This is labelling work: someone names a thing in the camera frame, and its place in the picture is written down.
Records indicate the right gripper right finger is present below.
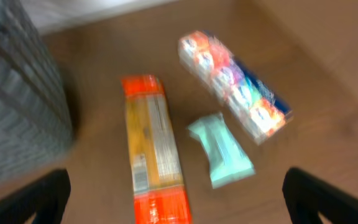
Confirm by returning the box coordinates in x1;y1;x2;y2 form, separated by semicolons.
282;167;358;224

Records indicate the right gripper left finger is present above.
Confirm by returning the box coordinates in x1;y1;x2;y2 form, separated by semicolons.
0;169;71;224

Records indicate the Kleenex tissue multipack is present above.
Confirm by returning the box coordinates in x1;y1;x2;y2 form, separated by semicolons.
178;30;293;145

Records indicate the grey plastic laundry basket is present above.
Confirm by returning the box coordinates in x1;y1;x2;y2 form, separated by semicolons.
0;1;73;183

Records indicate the mint green wipes packet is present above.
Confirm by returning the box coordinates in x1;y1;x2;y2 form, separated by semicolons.
188;113;255;189

